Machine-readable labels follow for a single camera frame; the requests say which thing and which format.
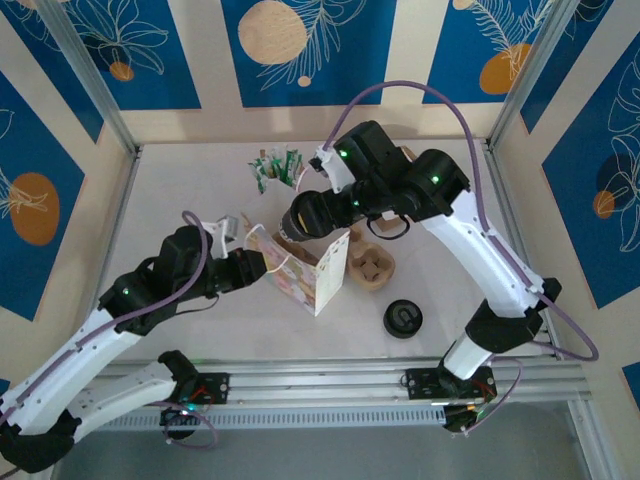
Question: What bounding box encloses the arm base controller board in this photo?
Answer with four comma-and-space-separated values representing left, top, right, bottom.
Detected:
162, 397, 214, 429
442, 403, 484, 434

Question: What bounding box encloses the aluminium frame post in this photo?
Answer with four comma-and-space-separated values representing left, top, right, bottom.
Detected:
488, 0, 574, 151
37, 0, 140, 157

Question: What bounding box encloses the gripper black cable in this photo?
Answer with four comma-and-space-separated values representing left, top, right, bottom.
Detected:
366, 212, 412, 242
172, 294, 221, 317

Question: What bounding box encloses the black paper coffee cup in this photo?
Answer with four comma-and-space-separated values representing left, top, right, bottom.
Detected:
274, 209, 302, 244

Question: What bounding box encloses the brown pulp cup carrier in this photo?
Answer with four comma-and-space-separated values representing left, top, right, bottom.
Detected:
347, 223, 397, 292

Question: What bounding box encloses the black plastic cup lid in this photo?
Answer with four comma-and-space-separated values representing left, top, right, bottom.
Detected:
382, 298, 426, 341

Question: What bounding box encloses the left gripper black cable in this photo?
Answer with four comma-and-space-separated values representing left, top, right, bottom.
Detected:
172, 294, 221, 317

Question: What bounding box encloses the cartoon print gift bag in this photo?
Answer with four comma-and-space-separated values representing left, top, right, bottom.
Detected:
243, 222, 351, 317

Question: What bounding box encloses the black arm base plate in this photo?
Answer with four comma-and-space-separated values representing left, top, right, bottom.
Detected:
188, 372, 231, 406
399, 366, 496, 402

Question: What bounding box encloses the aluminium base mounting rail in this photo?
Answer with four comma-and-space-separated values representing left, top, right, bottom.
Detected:
94, 355, 587, 404

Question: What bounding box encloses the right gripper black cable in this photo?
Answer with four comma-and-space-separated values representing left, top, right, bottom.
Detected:
366, 212, 412, 242

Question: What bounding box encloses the grey slotted cable duct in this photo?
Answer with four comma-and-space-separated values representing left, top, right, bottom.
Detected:
93, 403, 447, 432

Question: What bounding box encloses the green white paper sachet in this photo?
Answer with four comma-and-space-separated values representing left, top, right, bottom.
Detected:
282, 143, 306, 189
248, 158, 271, 194
267, 144, 285, 181

